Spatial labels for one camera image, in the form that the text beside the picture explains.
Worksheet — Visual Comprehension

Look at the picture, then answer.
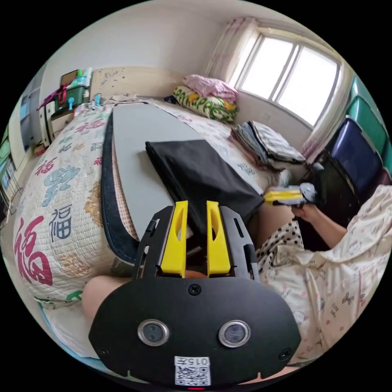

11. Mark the black short sleeve shirt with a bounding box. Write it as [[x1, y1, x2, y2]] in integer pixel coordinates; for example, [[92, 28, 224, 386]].
[[145, 139, 266, 243]]

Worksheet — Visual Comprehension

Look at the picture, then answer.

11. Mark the person's body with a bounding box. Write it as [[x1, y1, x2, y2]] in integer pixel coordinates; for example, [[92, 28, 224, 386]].
[[82, 183, 392, 387]]

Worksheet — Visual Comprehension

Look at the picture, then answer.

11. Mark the person's right hand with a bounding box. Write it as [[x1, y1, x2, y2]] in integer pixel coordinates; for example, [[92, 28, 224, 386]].
[[293, 203, 321, 223]]

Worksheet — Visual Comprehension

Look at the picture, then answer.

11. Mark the bed with printed quilt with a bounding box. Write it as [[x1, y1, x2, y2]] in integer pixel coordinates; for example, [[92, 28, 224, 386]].
[[13, 97, 288, 310]]

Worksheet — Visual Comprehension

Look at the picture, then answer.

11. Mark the stack of plastic storage boxes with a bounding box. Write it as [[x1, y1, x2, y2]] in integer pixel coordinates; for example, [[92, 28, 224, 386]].
[[318, 75, 392, 203]]

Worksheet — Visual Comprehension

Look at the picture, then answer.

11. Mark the pile of clothes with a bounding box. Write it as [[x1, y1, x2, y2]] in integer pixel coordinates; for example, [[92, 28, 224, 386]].
[[230, 120, 306, 173]]

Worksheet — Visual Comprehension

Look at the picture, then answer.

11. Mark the green floral folded quilt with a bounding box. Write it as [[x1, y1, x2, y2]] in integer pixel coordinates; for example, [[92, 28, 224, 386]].
[[171, 85, 240, 124]]

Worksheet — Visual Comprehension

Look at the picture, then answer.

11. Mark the pale pink curtain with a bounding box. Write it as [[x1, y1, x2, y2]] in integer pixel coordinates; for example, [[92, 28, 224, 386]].
[[204, 16, 353, 161]]

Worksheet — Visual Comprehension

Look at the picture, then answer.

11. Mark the white cupboard with clutter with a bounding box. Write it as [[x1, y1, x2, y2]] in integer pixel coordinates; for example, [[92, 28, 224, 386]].
[[36, 67, 93, 149]]

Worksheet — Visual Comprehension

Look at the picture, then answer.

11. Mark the grey folding board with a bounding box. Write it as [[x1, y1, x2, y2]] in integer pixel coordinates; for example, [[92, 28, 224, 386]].
[[101, 102, 216, 266]]

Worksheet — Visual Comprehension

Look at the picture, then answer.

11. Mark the person's right forearm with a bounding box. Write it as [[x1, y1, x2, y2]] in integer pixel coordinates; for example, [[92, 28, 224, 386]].
[[311, 211, 349, 249]]

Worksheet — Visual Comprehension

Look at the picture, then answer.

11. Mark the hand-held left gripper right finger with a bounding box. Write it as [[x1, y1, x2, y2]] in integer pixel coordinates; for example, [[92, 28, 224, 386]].
[[206, 200, 231, 275]]

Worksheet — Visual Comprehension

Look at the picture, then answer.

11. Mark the pink folded blanket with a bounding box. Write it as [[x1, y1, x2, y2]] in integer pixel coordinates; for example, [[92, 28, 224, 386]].
[[183, 74, 240, 103]]

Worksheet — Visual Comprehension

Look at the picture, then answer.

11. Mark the window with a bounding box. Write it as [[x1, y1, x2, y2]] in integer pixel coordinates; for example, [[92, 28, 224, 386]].
[[232, 28, 343, 127]]

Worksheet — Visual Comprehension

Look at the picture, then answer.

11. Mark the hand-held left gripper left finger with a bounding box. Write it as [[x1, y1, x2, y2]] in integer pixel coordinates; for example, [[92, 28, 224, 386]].
[[160, 200, 188, 275]]

